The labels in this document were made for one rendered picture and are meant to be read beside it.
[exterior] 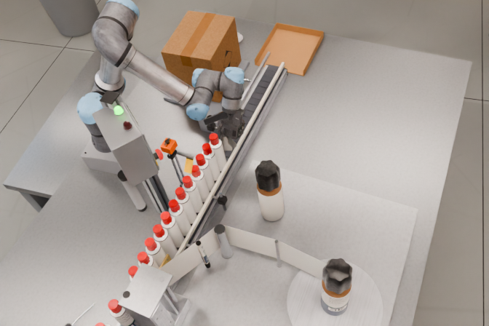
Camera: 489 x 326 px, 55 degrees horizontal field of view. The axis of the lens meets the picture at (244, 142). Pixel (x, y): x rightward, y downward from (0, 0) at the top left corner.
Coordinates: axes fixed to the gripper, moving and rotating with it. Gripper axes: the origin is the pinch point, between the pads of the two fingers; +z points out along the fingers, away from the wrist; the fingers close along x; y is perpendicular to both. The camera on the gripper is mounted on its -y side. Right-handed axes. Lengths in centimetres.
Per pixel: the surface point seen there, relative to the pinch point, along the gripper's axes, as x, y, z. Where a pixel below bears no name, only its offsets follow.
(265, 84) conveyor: 42.6, -0.4, -18.2
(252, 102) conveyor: 31.8, -1.3, -12.0
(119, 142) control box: -62, -3, -27
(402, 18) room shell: 241, 36, -31
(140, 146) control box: -57, 1, -25
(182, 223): -34.0, 2.5, 14.2
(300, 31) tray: 83, 1, -37
